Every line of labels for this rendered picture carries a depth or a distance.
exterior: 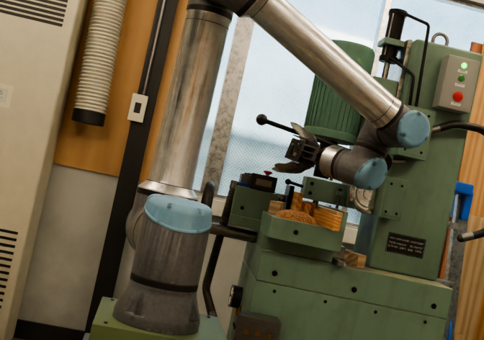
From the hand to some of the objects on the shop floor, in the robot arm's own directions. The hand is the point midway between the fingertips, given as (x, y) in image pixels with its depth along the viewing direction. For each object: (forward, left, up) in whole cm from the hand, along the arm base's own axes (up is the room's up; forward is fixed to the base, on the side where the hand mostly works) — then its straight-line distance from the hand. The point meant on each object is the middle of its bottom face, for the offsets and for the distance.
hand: (282, 146), depth 205 cm
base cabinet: (+6, -29, -111) cm, 114 cm away
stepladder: (+50, -98, -111) cm, 156 cm away
